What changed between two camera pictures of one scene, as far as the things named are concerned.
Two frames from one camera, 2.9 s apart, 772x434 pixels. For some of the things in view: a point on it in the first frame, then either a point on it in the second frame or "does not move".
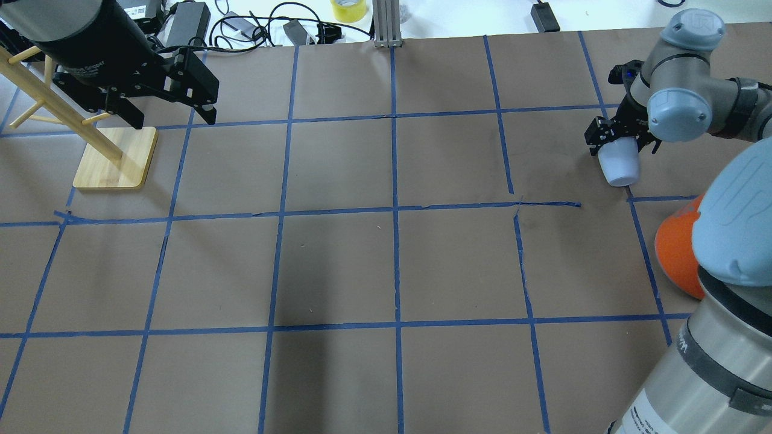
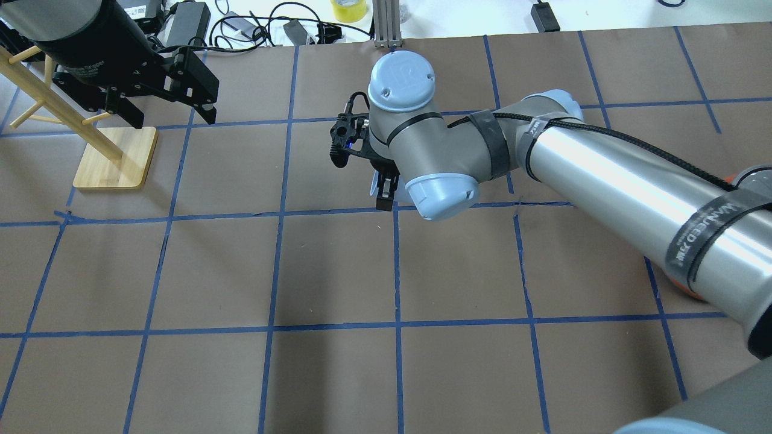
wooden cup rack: [118, 158] does not move
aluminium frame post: [386, 23] does not move
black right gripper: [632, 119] → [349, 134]
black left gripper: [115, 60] does not move
